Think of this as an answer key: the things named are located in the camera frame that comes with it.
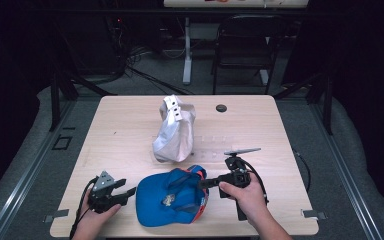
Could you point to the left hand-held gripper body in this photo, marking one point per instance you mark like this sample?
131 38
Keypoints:
101 195

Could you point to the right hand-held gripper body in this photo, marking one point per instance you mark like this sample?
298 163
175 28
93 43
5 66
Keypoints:
238 178

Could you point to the blue cap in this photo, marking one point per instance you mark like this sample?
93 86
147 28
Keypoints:
166 200

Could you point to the person's right hand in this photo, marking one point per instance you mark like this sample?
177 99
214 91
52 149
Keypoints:
250 200

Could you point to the person's left hand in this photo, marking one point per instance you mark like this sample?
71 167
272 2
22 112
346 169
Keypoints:
95 220

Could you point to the white cap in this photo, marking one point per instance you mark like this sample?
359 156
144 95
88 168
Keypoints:
175 140

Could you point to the black round table grommet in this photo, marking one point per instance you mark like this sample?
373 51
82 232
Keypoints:
221 108

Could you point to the black metal stand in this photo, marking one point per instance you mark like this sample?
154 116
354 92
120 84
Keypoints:
326 100
56 100

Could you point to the black folding chair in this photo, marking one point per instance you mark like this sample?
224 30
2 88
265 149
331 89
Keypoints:
246 50

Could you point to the white table leg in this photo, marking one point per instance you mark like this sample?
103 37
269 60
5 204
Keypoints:
187 50

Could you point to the grey metal table bracket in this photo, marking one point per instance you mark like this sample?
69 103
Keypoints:
56 215
314 214

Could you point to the aluminium floor rail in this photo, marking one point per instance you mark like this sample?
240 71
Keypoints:
26 173
346 173

